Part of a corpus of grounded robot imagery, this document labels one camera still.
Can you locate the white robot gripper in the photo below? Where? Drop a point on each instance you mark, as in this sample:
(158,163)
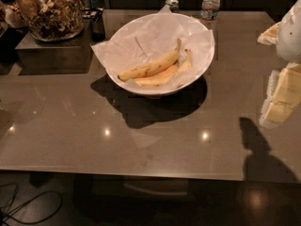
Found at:
(290,35)

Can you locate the middle orange-yellow banana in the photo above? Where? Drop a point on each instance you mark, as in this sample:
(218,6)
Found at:
(169,71)

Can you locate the green soda can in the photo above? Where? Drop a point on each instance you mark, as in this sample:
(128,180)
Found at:
(173,5)

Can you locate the yellow banana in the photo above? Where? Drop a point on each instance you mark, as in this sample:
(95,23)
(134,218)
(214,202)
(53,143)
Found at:
(151,68)
(162,78)

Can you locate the dark box pedestal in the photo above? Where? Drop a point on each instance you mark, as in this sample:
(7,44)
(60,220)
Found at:
(64,57)

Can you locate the clear plastic water bottle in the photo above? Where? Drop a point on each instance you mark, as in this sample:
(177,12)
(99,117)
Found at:
(209,10)

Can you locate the white bowl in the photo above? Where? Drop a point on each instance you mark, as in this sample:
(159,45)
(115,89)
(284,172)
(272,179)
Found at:
(163,52)

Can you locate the glass jar of nuts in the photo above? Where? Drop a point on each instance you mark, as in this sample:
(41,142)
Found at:
(52,20)

